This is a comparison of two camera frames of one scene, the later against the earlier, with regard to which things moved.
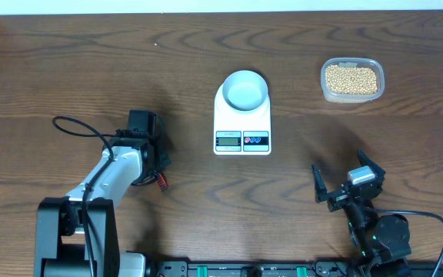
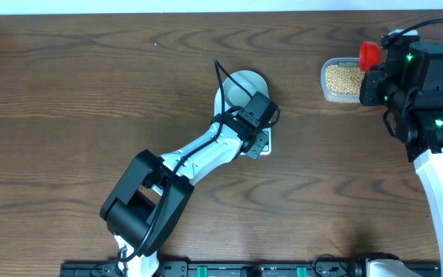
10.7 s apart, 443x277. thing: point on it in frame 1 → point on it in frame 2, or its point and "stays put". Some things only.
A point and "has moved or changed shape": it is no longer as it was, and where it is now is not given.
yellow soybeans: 351,80 stays put
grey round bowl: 244,90 stays put
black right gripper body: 338,200 → 377,91
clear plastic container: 351,80 stays put
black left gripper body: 159,161 → 255,144
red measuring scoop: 162,181 has moved or changed shape
